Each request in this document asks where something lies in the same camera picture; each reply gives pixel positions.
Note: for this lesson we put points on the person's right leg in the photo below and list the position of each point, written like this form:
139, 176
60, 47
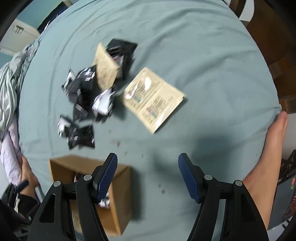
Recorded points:
266, 166

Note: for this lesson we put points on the white cabinet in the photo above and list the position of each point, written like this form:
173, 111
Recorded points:
18, 32

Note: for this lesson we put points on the wooden furniture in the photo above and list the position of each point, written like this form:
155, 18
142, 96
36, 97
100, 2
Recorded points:
272, 34

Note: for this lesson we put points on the black snack packet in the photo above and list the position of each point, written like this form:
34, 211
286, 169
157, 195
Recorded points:
104, 203

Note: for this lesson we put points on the large beige snack packet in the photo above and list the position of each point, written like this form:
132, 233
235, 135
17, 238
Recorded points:
157, 104

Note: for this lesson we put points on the teal bed sheet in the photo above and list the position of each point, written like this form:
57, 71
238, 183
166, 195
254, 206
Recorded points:
185, 46

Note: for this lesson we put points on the grey blanket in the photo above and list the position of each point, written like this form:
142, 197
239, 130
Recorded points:
9, 88

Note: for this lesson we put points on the small beige snack packet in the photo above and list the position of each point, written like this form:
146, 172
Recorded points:
105, 67

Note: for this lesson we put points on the lilac quilt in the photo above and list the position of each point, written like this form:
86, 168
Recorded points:
9, 157

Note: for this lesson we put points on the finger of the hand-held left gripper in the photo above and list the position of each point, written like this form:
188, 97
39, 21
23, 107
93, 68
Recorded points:
22, 185

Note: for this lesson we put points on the brown cardboard box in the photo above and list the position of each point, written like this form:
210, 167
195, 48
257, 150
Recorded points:
121, 199

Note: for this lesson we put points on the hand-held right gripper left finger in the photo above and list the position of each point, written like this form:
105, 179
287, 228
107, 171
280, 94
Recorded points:
106, 178

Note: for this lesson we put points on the pile of black packets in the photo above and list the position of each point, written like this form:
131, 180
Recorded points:
81, 92

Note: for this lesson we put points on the person's left foot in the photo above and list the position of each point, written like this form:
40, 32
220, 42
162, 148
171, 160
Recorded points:
29, 173

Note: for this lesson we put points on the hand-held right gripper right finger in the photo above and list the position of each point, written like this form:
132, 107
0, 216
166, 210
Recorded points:
188, 178

